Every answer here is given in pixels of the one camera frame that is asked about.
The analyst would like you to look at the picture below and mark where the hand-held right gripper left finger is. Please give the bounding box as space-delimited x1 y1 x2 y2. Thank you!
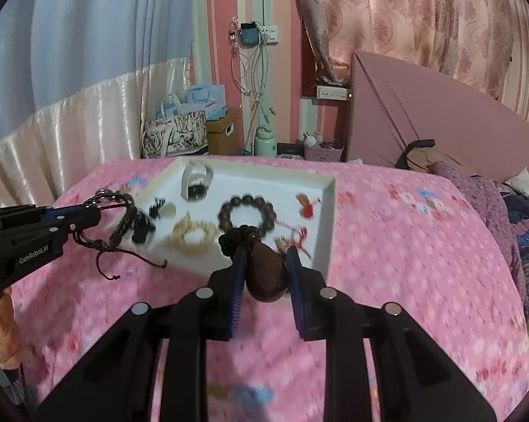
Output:
36 246 250 422

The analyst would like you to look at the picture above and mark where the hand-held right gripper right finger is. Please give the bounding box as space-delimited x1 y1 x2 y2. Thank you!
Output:
284 246 498 422

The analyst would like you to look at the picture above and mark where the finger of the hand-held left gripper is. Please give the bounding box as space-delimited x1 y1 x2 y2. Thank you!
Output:
35 203 102 223
45 215 102 247

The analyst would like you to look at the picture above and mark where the brown wooden gourd pendant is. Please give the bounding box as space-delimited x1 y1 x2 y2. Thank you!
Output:
244 239 289 304

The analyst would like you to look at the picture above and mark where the red cord bracelet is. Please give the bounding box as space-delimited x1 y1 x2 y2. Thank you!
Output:
275 224 313 259

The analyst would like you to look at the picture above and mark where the black braided bracelet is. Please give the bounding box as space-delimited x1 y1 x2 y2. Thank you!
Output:
73 188 168 281

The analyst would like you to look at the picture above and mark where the red and gold charm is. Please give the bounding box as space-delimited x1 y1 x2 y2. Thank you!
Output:
296 193 322 219

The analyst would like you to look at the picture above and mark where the brown wooden bead bracelet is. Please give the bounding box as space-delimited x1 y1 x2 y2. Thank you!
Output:
217 193 276 234

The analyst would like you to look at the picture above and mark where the cream scrunchie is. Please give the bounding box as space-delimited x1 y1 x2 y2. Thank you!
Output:
165 213 221 256

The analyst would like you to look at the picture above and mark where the pale jade pendant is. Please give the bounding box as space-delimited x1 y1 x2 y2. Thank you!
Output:
148 198 177 223

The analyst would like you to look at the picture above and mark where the white cardboard box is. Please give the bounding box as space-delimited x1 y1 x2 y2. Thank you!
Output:
152 157 337 286

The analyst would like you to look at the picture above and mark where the person's left forearm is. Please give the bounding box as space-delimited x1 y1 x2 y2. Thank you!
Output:
0 286 23 370

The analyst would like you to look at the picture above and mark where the white satin curtain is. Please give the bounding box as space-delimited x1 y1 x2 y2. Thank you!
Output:
0 56 192 209

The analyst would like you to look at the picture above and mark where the pink floral bedsheet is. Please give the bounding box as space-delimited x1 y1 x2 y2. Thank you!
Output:
3 155 529 422

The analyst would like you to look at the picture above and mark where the black and white floral bag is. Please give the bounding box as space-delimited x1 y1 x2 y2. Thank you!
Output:
142 110 209 159

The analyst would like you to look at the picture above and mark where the purple plastic basket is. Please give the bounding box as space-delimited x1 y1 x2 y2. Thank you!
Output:
304 141 345 162

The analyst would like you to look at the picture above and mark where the green water bottle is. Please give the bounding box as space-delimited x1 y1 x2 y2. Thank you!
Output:
254 125 277 156

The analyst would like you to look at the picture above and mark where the brown cardboard box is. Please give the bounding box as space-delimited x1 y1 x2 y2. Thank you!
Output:
206 108 240 155

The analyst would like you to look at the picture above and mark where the tan cloth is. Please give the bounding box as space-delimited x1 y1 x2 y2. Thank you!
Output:
407 147 450 172

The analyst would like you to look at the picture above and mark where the white power strip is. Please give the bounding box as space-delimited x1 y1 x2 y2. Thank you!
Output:
316 85 349 101

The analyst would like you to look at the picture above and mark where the blue sheer curtain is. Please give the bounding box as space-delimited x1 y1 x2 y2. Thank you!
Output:
0 0 208 141

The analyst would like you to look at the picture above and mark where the purple dotted blanket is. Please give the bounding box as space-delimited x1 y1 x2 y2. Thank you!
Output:
431 160 529 317

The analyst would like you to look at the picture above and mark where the pink padded headboard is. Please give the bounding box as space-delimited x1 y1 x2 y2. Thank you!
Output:
350 50 529 183

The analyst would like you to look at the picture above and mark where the white pillow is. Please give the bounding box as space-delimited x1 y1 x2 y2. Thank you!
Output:
504 167 529 198

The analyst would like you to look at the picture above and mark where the pink patterned curtain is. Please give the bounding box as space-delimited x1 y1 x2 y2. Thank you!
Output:
295 0 529 102

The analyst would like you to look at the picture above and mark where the bundle of white cables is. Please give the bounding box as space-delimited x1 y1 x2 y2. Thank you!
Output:
229 18 278 141

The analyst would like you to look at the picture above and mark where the blue wall device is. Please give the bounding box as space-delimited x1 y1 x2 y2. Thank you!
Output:
239 22 260 50

